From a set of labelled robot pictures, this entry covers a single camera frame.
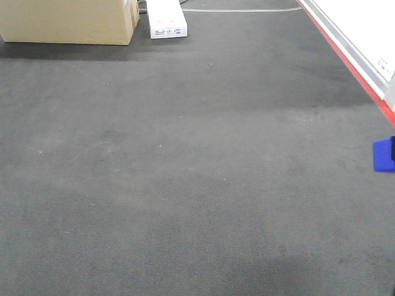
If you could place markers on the long white carton box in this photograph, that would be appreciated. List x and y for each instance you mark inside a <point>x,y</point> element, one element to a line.
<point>166,19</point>

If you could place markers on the large open cardboard box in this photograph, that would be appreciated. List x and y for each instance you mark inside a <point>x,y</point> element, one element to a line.
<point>69,22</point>

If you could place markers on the white whiteboard panel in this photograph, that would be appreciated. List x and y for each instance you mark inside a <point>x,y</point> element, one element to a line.
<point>364,32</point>

